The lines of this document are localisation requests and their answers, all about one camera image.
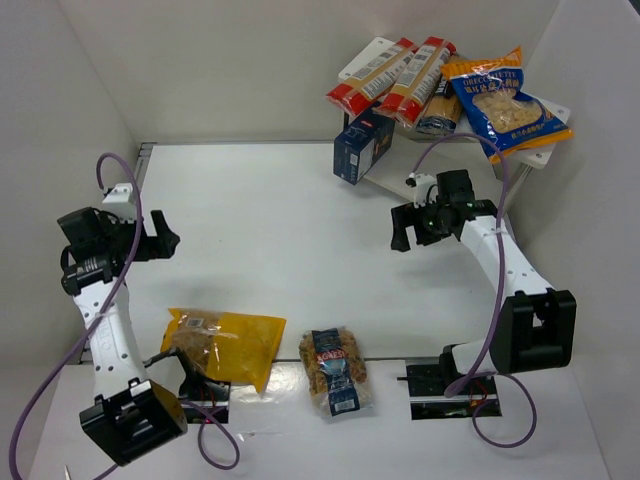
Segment dark blue spaghetti pack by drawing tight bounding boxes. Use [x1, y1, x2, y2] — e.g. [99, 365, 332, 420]
[414, 77, 462, 138]

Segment blue orange pasta bag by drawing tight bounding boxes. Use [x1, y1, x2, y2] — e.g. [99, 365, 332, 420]
[441, 47, 573, 164]

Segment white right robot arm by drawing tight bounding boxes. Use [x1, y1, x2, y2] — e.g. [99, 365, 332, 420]
[391, 170, 577, 397]

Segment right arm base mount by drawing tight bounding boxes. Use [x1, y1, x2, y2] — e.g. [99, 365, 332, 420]
[397, 358, 502, 420]

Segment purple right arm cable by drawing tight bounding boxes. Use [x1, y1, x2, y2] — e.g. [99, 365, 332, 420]
[412, 132, 539, 448]

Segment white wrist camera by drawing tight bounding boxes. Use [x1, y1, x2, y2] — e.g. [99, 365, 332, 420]
[405, 173, 437, 208]
[102, 183, 137, 223]

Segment red spaghetti pack left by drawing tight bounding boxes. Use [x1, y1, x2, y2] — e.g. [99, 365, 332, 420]
[326, 38, 418, 117]

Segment clear fusilli pasta bag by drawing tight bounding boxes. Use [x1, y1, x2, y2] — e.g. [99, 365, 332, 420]
[299, 327, 373, 418]

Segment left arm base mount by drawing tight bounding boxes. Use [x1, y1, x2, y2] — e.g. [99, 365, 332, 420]
[179, 380, 231, 424]

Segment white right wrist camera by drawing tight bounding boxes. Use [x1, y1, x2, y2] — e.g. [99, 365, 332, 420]
[405, 173, 437, 208]

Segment red spaghetti pack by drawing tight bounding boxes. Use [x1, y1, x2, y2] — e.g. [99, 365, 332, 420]
[373, 36, 457, 129]
[326, 38, 418, 117]

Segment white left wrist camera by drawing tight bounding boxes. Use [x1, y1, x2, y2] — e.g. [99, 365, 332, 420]
[102, 183, 137, 223]

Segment white two-tier shelf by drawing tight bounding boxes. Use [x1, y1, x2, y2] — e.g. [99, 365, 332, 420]
[337, 37, 572, 221]

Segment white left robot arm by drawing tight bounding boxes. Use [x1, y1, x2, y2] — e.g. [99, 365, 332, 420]
[58, 207, 187, 466]

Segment dark blue pasta box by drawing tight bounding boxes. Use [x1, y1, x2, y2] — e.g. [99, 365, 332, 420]
[333, 113, 395, 185]

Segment red spaghetti pack middle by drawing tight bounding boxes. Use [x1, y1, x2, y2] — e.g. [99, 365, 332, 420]
[373, 36, 457, 129]

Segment yellow pasta bag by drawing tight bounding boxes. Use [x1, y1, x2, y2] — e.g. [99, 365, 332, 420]
[161, 307, 286, 393]

